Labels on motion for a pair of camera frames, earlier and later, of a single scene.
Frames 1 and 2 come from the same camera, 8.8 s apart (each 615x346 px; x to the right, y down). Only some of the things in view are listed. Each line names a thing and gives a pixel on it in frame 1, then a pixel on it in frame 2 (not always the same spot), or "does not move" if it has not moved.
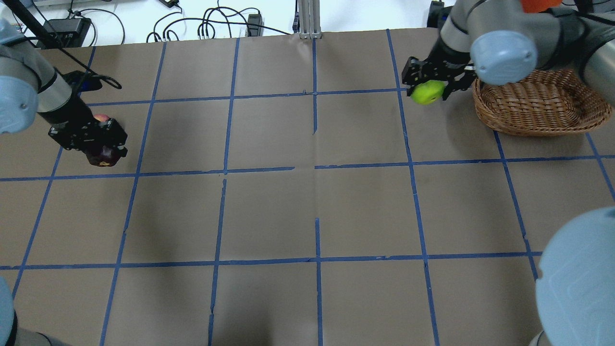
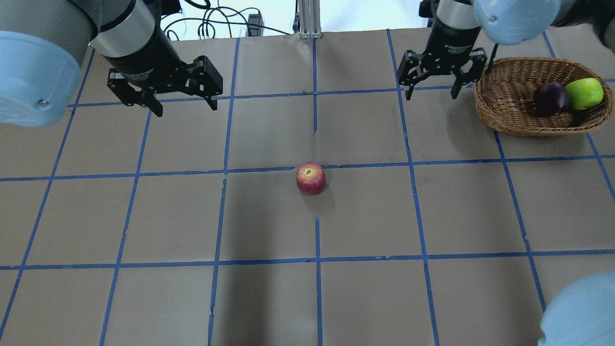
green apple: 428,92 to 584,93
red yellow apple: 102,117 to 311,178
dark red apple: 103,157 to 550,98
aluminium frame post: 310,19 does not move
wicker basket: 547,103 does not move
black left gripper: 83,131 to 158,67
